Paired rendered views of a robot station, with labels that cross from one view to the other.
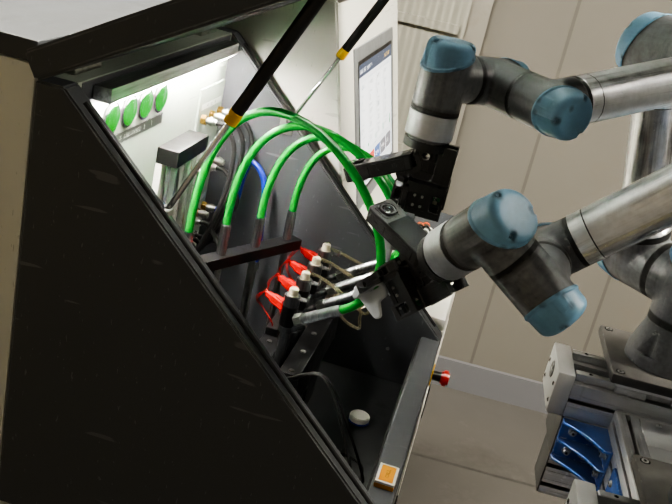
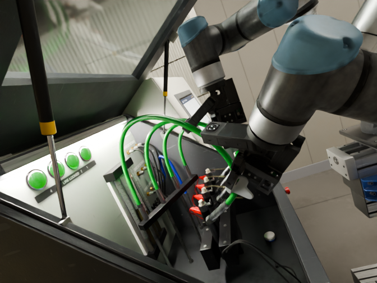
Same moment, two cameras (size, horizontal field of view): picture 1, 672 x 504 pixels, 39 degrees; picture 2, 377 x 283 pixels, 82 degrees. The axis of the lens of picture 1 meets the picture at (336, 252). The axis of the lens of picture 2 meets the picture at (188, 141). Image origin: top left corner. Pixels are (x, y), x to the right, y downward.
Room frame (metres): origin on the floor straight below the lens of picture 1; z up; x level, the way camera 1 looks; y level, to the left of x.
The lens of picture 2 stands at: (0.85, -0.06, 1.43)
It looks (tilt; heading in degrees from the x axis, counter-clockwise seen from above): 12 degrees down; 7
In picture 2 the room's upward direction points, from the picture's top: 23 degrees counter-clockwise
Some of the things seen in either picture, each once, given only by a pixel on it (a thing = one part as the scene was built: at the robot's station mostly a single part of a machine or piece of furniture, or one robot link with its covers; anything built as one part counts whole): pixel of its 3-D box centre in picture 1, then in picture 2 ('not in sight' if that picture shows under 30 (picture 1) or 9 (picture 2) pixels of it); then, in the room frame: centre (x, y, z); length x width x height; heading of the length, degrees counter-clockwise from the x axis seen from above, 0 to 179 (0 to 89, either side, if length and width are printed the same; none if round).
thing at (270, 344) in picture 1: (290, 363); (224, 229); (1.58, 0.04, 0.91); 0.34 x 0.10 x 0.15; 172
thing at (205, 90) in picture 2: (422, 176); (223, 105); (1.42, -0.11, 1.37); 0.09 x 0.08 x 0.12; 82
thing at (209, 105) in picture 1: (207, 163); (143, 168); (1.74, 0.28, 1.20); 0.13 x 0.03 x 0.31; 172
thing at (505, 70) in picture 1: (500, 85); (230, 35); (1.47, -0.19, 1.52); 0.11 x 0.11 x 0.08; 37
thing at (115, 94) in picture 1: (177, 67); (84, 135); (1.50, 0.32, 1.43); 0.54 x 0.03 x 0.02; 172
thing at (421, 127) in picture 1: (430, 125); (209, 76); (1.42, -0.10, 1.45); 0.08 x 0.08 x 0.05
